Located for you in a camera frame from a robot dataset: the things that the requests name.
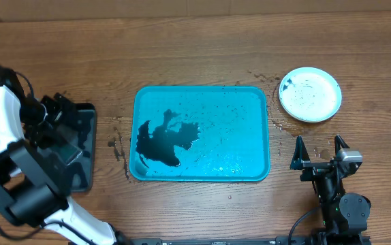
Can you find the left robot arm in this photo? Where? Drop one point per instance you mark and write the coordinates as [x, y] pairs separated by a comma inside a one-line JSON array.
[[34, 190]]

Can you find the green scrubbing sponge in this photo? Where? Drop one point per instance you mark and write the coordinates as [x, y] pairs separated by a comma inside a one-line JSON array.
[[67, 153]]

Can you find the teal plastic tray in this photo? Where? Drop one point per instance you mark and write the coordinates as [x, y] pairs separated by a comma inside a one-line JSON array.
[[200, 134]]

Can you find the light blue plate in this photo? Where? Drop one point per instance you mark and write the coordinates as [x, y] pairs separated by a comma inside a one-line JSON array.
[[310, 94]]

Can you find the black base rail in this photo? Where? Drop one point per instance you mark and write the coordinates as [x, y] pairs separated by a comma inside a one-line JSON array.
[[279, 240]]

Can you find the black water tray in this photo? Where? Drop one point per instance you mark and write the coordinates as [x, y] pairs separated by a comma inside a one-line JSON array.
[[80, 132]]

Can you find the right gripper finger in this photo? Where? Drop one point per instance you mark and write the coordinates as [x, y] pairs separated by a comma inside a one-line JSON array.
[[339, 145], [301, 156]]

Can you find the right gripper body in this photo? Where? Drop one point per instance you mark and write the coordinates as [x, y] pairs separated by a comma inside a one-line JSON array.
[[318, 164]]

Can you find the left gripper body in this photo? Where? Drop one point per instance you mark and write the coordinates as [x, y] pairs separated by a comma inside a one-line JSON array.
[[55, 111]]

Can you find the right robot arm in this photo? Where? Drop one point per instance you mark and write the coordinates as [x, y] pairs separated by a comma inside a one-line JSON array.
[[344, 214]]

